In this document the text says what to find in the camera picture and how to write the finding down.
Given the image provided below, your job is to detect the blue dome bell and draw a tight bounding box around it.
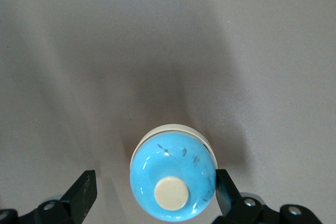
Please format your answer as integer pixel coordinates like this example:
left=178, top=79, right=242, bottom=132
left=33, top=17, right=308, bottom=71
left=129, top=123, right=217, bottom=221

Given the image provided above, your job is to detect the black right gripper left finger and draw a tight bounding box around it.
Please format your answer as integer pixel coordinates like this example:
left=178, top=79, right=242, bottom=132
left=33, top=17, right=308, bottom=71
left=0, top=170, right=98, bottom=224

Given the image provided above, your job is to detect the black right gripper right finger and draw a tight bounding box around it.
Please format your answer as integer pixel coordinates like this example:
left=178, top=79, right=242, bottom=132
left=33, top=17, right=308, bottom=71
left=214, top=168, right=322, bottom=224

